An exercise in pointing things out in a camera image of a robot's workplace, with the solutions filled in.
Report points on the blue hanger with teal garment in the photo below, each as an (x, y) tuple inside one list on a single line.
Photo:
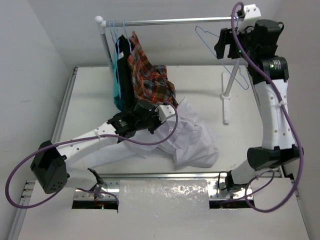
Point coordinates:
[(110, 30)]

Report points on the blue hanger with black garment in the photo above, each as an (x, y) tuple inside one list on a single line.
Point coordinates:
[(116, 33)]

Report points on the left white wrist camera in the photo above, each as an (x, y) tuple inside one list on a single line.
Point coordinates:
[(165, 112)]

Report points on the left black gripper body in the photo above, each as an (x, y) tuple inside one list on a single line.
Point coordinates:
[(152, 122)]

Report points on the white shirt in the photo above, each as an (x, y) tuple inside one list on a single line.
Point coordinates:
[(186, 138)]

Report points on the black garment on hanger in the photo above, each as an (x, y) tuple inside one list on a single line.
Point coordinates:
[(126, 97)]

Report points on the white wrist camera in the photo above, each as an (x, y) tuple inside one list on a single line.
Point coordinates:
[(248, 17), (165, 112)]

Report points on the teal garment on hanger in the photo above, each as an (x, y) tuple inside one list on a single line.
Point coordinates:
[(117, 85)]

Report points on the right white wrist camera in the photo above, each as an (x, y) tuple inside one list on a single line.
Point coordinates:
[(248, 17)]

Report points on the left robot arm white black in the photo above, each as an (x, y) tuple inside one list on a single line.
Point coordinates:
[(52, 166)]

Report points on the metal mounting rail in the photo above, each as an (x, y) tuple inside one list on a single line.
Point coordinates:
[(213, 185)]

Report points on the clothes rack metal white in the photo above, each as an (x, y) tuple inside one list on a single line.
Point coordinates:
[(227, 78)]

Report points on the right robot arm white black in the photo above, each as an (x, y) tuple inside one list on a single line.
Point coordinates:
[(269, 76)]

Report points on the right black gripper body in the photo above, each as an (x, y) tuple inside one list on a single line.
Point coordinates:
[(235, 51)]

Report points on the blue wire hanger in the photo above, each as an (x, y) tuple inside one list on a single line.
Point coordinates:
[(201, 33)]

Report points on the plaid shirt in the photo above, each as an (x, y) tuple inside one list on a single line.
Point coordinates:
[(150, 82)]

